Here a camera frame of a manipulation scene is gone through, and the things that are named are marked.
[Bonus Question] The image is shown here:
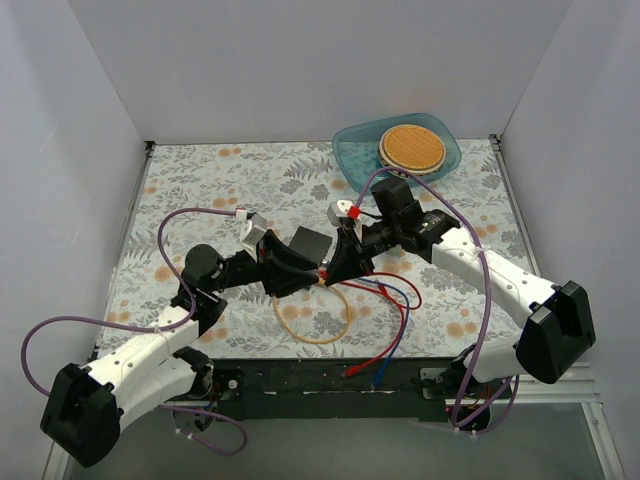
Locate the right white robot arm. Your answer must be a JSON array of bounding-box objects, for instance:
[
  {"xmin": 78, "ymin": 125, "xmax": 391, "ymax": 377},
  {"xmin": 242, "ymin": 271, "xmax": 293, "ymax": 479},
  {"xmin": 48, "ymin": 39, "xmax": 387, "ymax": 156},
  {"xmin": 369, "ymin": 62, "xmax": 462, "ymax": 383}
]
[{"xmin": 326, "ymin": 177, "xmax": 596, "ymax": 398}]

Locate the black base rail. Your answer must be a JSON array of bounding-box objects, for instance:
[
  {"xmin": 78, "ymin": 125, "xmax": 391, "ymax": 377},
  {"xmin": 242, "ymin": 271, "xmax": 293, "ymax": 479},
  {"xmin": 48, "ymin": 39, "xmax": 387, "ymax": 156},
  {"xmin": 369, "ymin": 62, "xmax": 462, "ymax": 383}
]
[{"xmin": 74, "ymin": 355, "xmax": 571, "ymax": 424}]

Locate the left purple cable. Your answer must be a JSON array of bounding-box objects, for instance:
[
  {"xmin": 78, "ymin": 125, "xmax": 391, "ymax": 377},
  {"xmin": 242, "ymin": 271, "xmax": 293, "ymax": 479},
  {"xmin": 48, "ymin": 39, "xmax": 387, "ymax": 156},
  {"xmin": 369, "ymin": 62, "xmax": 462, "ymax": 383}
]
[{"xmin": 21, "ymin": 207, "xmax": 249, "ymax": 456}]

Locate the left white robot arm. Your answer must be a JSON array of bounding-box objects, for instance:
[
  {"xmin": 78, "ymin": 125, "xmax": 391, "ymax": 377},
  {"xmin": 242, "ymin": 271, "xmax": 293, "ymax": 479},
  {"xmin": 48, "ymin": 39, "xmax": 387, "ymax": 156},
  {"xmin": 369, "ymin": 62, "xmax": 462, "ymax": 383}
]
[{"xmin": 40, "ymin": 227, "xmax": 331, "ymax": 467}]

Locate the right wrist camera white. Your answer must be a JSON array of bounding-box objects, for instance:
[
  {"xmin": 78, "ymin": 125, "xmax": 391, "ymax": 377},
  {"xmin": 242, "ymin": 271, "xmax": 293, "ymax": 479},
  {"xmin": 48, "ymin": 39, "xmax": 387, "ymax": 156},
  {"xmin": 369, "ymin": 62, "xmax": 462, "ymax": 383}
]
[{"xmin": 327, "ymin": 200, "xmax": 362, "ymax": 240}]

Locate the purple cable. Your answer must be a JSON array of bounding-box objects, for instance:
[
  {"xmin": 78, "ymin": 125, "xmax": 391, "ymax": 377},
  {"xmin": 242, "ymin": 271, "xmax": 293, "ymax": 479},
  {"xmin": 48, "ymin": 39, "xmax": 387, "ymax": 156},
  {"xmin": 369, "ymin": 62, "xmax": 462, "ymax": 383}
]
[
  {"xmin": 357, "ymin": 166, "xmax": 519, "ymax": 435},
  {"xmin": 21, "ymin": 207, "xmax": 249, "ymax": 456}
]

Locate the yellow ethernet cable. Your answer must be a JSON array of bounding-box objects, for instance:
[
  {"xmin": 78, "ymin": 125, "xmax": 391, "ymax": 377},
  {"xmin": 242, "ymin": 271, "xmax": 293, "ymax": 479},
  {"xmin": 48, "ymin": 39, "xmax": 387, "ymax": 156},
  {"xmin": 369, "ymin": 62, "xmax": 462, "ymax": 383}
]
[{"xmin": 272, "ymin": 279, "xmax": 355, "ymax": 344}]

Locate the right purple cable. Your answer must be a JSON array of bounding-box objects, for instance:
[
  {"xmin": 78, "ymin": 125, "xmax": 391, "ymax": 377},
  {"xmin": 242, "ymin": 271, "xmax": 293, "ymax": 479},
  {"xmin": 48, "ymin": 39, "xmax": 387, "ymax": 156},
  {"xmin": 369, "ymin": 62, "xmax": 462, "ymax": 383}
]
[{"xmin": 357, "ymin": 166, "xmax": 519, "ymax": 435}]

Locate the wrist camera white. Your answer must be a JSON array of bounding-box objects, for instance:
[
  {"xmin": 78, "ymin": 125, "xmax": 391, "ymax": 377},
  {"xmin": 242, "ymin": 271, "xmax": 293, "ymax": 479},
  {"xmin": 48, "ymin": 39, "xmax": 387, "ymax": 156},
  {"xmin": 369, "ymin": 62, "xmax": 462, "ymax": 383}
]
[
  {"xmin": 235, "ymin": 209, "xmax": 268, "ymax": 249},
  {"xmin": 327, "ymin": 200, "xmax": 362, "ymax": 240}
]

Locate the woven round coasters stack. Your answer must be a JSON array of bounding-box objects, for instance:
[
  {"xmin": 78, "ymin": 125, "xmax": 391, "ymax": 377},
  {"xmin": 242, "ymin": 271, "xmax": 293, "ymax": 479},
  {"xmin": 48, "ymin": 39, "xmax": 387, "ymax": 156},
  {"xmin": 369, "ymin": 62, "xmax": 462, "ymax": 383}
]
[{"xmin": 378, "ymin": 124, "xmax": 446, "ymax": 176}]

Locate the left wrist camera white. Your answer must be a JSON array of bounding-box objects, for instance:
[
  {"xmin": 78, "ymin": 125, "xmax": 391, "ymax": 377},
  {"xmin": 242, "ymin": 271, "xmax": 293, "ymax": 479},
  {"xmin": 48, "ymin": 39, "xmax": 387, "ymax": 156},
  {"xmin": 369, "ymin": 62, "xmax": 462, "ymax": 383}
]
[{"xmin": 235, "ymin": 209, "xmax": 268, "ymax": 249}]

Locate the blue ethernet cable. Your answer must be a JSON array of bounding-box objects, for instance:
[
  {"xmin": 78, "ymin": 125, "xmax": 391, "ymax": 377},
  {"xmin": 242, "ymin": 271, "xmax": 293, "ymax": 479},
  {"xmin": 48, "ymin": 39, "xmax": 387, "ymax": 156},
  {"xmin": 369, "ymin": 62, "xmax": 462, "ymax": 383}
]
[{"xmin": 344, "ymin": 279, "xmax": 411, "ymax": 389}]

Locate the teal plastic container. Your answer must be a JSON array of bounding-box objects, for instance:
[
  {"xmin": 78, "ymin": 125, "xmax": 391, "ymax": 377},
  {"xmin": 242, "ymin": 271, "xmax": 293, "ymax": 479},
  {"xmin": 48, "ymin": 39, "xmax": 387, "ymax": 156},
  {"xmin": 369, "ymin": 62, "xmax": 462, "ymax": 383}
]
[{"xmin": 333, "ymin": 113, "xmax": 461, "ymax": 192}]

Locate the black network switch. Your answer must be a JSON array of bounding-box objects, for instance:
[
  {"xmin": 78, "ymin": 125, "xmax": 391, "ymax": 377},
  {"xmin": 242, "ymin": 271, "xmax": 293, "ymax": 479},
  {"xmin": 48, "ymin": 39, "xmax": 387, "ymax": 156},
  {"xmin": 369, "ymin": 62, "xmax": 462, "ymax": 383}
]
[{"xmin": 289, "ymin": 226, "xmax": 332, "ymax": 267}]

